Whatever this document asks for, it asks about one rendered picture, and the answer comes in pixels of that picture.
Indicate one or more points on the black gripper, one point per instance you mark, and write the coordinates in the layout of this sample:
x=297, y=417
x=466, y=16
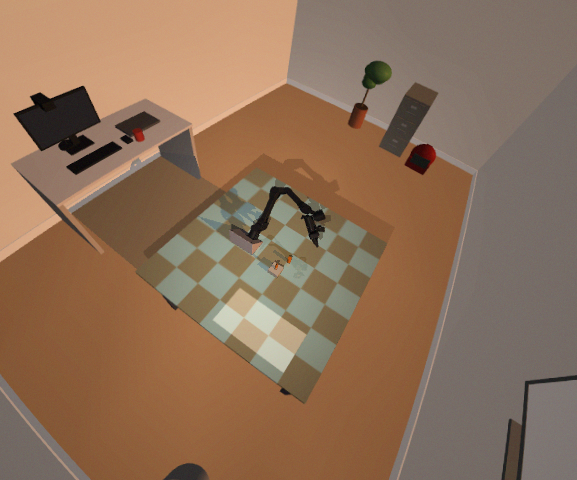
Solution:
x=313, y=234

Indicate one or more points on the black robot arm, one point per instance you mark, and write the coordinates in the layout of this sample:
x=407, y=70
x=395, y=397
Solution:
x=274, y=194

